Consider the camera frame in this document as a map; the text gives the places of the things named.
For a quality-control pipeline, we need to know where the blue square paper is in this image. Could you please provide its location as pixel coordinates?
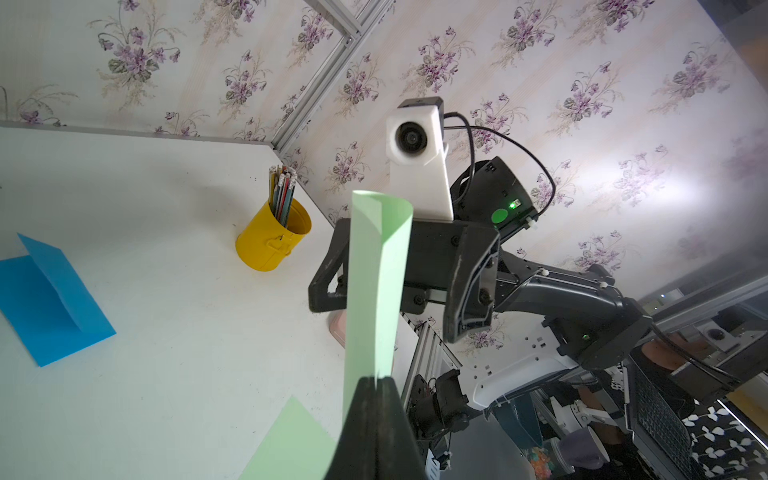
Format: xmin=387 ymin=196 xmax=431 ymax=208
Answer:
xmin=1 ymin=235 xmax=116 ymax=367

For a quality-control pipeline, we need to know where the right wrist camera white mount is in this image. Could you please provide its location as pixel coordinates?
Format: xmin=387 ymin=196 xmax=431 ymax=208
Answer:
xmin=385 ymin=96 xmax=454 ymax=222

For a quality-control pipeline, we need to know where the green paper sheet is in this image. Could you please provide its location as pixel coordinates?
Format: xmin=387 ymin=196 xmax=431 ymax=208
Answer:
xmin=341 ymin=190 xmax=415 ymax=421
xmin=239 ymin=397 xmax=336 ymax=480

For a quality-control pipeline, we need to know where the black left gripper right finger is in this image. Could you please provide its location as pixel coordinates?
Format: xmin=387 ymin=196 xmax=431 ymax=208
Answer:
xmin=377 ymin=377 xmax=426 ymax=480

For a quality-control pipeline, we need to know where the yellow metal pencil bucket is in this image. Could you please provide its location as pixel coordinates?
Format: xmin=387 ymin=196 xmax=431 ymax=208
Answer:
xmin=235 ymin=200 xmax=312 ymax=272

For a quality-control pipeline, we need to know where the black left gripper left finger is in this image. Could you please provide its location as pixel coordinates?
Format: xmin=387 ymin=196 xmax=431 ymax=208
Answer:
xmin=325 ymin=377 xmax=380 ymax=480

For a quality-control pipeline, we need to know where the dark blue pencil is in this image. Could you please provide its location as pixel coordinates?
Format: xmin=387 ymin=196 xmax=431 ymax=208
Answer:
xmin=270 ymin=166 xmax=284 ymax=218

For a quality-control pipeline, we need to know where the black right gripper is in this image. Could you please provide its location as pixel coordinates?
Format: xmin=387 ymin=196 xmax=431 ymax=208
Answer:
xmin=308 ymin=219 xmax=500 ymax=343

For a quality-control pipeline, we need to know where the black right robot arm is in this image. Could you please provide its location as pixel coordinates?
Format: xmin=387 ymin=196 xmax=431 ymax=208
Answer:
xmin=401 ymin=158 xmax=651 ymax=443

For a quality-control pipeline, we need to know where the yellow orange pencil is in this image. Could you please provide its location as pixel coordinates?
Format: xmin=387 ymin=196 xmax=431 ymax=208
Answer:
xmin=268 ymin=165 xmax=281 ymax=211

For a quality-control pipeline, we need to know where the black laptop computer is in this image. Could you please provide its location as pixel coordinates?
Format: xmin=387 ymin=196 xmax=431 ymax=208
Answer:
xmin=623 ymin=357 xmax=701 ymax=479

